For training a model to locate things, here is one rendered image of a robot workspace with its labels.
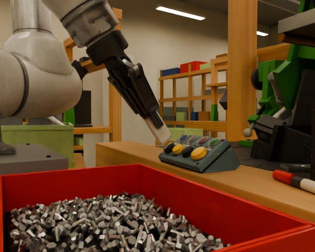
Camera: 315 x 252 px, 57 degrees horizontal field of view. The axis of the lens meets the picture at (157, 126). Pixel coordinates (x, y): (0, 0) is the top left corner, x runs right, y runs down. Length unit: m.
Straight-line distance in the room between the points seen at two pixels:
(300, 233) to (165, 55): 9.08
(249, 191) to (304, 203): 0.07
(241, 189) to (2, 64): 0.54
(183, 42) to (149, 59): 1.45
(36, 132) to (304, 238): 1.06
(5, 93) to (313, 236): 0.62
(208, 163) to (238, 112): 0.81
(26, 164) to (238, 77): 0.98
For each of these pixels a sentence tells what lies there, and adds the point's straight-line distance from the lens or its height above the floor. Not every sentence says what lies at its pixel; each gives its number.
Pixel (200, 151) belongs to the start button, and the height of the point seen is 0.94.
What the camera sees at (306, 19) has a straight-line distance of 0.43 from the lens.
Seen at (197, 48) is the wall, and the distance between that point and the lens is 10.16.
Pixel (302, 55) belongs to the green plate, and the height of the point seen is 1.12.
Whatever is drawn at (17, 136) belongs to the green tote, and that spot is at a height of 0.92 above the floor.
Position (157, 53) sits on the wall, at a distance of 9.09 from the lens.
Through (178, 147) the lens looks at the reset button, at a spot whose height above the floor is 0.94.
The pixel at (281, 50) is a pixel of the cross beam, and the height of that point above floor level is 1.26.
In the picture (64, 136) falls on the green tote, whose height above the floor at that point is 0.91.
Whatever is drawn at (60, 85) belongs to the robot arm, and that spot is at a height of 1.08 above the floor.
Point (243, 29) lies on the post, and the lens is 1.35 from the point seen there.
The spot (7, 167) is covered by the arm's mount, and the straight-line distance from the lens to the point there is 0.57.
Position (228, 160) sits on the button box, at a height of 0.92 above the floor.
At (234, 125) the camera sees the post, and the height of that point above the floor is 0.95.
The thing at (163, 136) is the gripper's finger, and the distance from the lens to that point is 0.59.
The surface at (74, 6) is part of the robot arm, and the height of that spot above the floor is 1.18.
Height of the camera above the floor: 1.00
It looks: 2 degrees down
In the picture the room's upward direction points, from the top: straight up
